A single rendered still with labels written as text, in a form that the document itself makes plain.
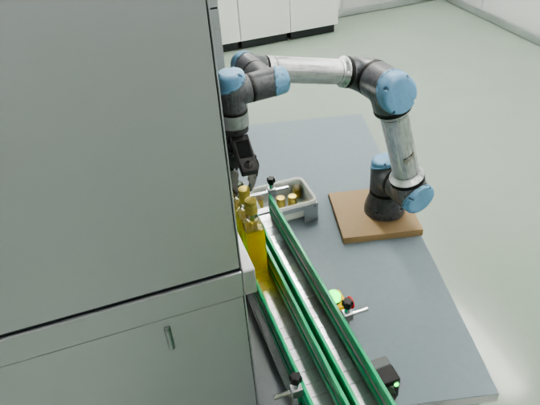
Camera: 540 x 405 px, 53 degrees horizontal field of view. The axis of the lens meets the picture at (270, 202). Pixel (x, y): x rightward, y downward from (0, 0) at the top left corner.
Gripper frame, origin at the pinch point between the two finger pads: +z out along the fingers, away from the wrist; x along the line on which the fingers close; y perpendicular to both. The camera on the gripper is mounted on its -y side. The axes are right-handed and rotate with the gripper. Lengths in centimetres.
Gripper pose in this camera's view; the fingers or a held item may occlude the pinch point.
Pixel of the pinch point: (243, 190)
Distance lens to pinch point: 156.5
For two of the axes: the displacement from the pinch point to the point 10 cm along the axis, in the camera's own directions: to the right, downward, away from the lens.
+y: -3.4, -5.6, 7.6
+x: -9.4, 2.5, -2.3
